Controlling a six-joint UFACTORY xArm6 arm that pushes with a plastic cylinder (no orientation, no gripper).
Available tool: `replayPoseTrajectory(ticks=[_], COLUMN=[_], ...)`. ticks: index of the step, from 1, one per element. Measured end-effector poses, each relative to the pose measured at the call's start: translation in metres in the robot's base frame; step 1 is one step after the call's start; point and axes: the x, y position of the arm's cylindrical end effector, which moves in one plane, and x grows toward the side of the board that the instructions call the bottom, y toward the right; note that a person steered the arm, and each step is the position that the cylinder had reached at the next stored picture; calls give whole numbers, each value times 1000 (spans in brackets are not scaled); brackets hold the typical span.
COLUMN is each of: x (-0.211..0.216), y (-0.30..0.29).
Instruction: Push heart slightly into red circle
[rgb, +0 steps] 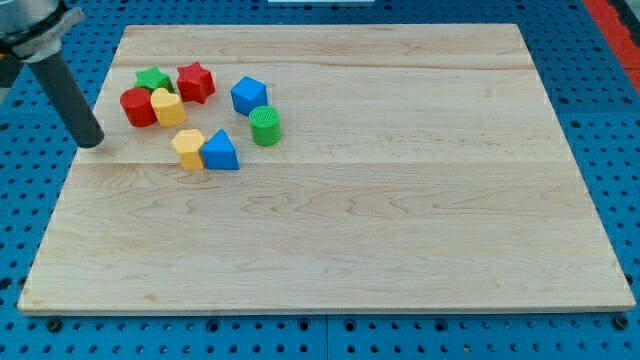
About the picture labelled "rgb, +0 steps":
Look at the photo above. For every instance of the green star block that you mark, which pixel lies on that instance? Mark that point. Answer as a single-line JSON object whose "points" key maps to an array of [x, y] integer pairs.
{"points": [[153, 78]]}

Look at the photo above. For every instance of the red star block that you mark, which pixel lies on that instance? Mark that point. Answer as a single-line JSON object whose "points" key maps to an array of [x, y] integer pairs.
{"points": [[195, 83]]}

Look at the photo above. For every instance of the light wooden board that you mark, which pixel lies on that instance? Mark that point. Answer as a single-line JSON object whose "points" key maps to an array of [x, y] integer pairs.
{"points": [[421, 170]]}

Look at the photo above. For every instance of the yellow hexagon block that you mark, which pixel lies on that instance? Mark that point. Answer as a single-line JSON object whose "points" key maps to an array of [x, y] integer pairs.
{"points": [[187, 145]]}

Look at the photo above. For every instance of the red cylinder block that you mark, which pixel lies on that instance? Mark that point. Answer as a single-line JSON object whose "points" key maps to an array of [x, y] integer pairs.
{"points": [[136, 103]]}

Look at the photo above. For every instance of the yellow heart block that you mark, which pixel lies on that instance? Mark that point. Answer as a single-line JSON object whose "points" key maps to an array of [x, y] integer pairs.
{"points": [[168, 107]]}

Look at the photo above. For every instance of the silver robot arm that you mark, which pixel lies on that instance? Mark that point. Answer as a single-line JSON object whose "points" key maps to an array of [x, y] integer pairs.
{"points": [[32, 32]]}

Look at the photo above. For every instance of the blue cube block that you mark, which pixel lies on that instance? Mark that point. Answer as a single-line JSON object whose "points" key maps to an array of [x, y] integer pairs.
{"points": [[247, 94]]}

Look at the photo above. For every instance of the red tape strip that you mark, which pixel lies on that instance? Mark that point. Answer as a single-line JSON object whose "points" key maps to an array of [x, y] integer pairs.
{"points": [[620, 27]]}

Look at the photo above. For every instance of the green cylinder block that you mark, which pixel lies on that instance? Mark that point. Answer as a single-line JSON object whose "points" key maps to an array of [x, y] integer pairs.
{"points": [[265, 125]]}

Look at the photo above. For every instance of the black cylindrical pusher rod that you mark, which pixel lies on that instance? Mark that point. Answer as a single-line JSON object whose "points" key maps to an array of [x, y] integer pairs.
{"points": [[65, 95]]}

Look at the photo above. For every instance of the blue triangle block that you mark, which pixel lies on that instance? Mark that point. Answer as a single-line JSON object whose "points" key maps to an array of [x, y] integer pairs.
{"points": [[219, 153]]}

